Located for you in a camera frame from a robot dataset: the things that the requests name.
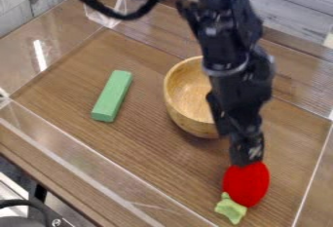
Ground red plush tomato toy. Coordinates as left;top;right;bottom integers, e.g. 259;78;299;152
213;162;270;225

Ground green rectangular block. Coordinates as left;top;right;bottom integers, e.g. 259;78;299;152
90;70;132;122

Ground wooden bowl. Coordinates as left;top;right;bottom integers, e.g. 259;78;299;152
163;56;217;139

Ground clear acrylic tray wall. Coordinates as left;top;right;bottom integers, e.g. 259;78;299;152
0;89;216;227

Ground black table frame bracket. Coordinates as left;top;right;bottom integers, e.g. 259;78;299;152
28;184;74;227

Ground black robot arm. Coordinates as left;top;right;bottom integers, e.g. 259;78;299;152
176;0;274;167

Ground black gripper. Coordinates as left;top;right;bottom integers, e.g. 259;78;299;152
205;52;274;167

